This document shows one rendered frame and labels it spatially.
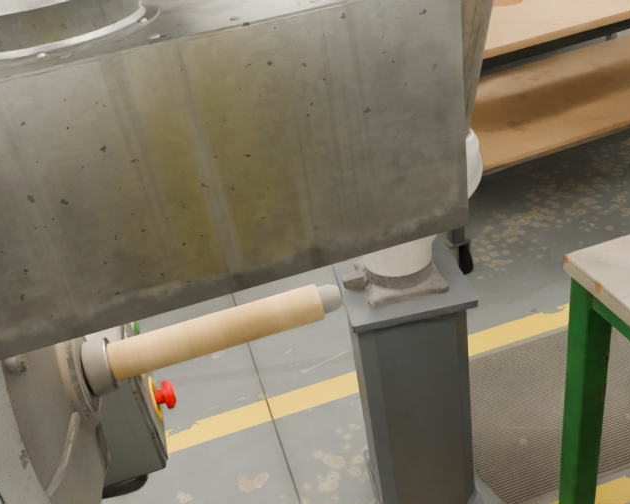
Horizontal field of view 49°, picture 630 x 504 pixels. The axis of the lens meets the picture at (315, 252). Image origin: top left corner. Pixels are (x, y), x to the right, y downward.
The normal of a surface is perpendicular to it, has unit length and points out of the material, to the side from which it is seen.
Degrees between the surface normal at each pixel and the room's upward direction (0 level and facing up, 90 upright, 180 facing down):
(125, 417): 90
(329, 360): 0
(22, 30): 90
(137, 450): 90
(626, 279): 0
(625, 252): 0
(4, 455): 70
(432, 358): 90
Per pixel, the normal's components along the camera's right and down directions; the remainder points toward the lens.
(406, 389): 0.15, 0.51
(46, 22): 0.36, 0.45
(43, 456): 0.96, -0.07
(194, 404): -0.15, -0.84
